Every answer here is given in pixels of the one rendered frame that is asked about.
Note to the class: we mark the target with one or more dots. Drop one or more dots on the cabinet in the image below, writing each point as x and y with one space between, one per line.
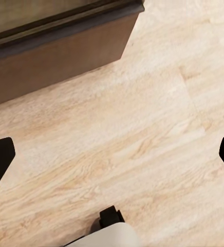
43 42

